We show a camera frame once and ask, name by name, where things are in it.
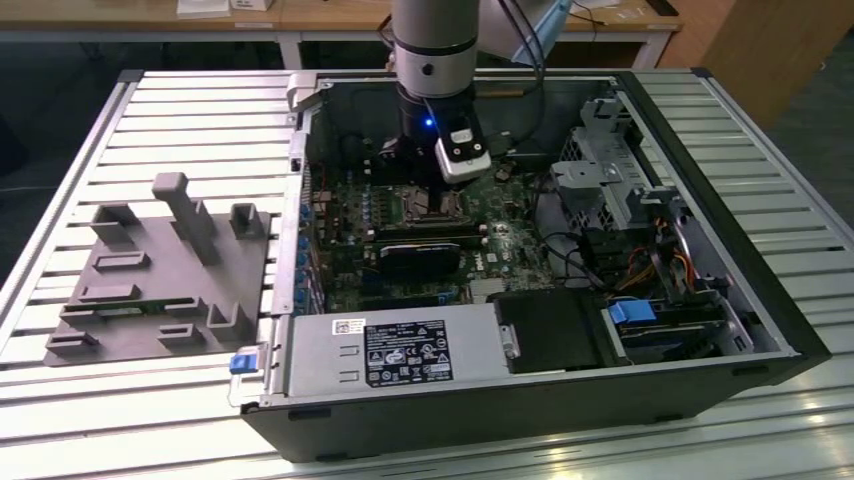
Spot black graphics card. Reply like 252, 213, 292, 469
376, 239, 462, 279

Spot blue disk carrier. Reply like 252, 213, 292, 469
610, 298, 659, 329

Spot grey metal drive cage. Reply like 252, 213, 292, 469
550, 97, 682, 231

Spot black RAM slot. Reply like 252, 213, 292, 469
379, 225, 487, 235
379, 232, 487, 244

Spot CPU socket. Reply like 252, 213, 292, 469
397, 183, 468, 226

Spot wooden desk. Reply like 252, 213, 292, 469
0, 0, 682, 71

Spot black power cable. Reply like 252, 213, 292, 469
538, 229, 606, 292

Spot silver chipset heat sink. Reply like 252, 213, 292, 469
470, 279, 507, 302

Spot grey parts rack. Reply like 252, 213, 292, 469
40, 172, 279, 369

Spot metal socket cover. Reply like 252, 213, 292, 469
400, 185, 467, 224

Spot black drive bay cover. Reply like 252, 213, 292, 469
486, 289, 628, 374

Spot green motherboard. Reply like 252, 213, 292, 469
309, 149, 568, 314

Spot black PC case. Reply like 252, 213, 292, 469
239, 67, 832, 464

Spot silver power supply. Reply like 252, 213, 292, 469
283, 313, 512, 399

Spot yellow orange wire bundle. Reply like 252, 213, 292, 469
616, 244, 696, 292

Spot wooden cabinet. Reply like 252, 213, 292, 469
659, 0, 854, 131

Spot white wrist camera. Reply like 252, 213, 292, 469
432, 127, 494, 185

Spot black hard disk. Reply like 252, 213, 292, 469
616, 319, 730, 364

